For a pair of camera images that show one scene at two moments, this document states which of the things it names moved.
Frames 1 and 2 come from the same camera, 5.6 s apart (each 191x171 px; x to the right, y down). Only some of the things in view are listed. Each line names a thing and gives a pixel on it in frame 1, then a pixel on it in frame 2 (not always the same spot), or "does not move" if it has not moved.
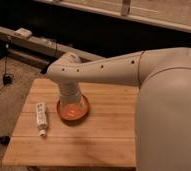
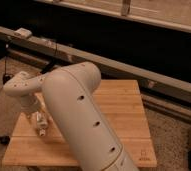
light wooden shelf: (184, 15) does not move
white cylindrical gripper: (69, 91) to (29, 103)
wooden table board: (106, 136) does not move
